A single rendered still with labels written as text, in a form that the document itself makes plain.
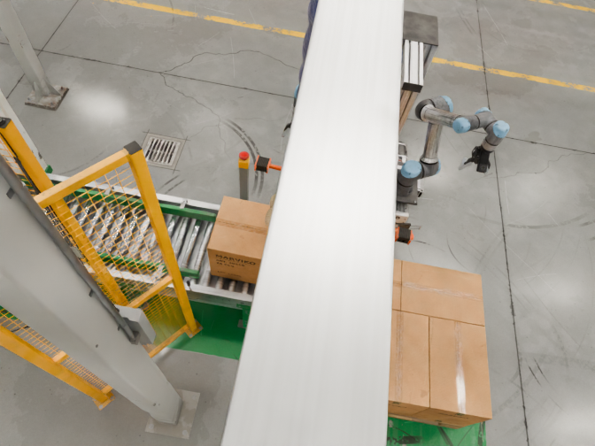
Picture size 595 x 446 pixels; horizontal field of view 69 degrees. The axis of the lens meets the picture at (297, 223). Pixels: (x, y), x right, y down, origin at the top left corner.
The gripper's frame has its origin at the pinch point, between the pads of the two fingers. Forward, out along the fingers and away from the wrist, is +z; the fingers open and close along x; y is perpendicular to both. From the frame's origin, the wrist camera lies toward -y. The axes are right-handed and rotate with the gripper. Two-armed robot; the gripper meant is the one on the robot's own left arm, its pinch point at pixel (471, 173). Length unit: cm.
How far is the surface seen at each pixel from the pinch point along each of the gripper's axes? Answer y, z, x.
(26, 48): 134, 94, 357
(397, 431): -116, 152, -7
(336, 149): -139, -153, 90
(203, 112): 152, 152, 205
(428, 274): -16, 98, -11
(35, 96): 123, 141, 362
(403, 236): -34, 25, 30
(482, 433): -107, 152, -70
